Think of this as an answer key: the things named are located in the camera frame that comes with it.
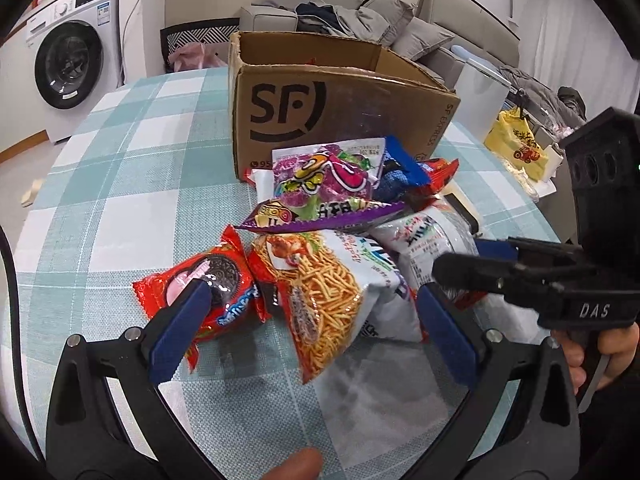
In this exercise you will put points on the right hand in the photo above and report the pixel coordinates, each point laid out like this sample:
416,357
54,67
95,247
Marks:
620,345

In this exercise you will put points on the grey sofa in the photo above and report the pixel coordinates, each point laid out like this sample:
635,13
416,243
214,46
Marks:
477,33

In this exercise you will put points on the purple zigzag snack packet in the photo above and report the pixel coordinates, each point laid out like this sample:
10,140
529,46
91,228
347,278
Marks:
274,217

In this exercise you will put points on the yellow plastic bag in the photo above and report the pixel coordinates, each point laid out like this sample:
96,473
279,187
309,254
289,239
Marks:
511,138

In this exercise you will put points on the brown SF cardboard box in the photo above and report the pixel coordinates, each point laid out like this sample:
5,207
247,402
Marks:
297,88

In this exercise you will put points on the purple candy snack bag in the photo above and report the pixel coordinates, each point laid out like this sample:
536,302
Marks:
327,173

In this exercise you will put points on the pink cloth pile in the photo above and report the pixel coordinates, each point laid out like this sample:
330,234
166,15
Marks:
197,56

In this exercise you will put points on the grey cushion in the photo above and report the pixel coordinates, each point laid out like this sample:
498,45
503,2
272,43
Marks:
420,39

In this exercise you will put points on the white cylindrical bin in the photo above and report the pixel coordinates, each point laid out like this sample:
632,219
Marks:
482,93

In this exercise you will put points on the grey jacket on sofa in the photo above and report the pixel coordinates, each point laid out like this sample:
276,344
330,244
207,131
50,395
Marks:
362,24

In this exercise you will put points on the white washing machine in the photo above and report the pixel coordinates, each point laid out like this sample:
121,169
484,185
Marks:
75,49

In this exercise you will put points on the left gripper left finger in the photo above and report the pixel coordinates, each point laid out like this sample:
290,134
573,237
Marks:
85,436

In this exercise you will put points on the red oreo snack pack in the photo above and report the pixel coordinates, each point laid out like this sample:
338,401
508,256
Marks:
224,268

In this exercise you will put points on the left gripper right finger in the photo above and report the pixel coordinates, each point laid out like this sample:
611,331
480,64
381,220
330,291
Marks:
540,438

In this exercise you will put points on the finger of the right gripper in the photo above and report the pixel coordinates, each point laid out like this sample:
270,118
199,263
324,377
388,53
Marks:
528,251
515,282

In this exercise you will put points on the left hand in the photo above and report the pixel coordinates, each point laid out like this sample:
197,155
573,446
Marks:
304,465

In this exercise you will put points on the black patterned basket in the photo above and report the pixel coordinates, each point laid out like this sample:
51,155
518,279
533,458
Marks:
215,31

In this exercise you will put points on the beige slipper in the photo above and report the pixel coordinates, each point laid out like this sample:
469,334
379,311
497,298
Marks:
29,197

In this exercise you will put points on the orange noodle snack bag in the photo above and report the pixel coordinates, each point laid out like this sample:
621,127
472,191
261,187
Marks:
332,288

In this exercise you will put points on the blue oreo snack pack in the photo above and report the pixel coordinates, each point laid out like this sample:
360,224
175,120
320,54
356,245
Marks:
400,174

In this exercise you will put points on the teal plaid tablecloth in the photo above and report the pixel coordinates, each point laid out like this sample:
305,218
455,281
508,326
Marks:
146,181

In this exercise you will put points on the white red snack pack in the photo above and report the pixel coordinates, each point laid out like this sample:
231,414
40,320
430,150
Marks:
415,241

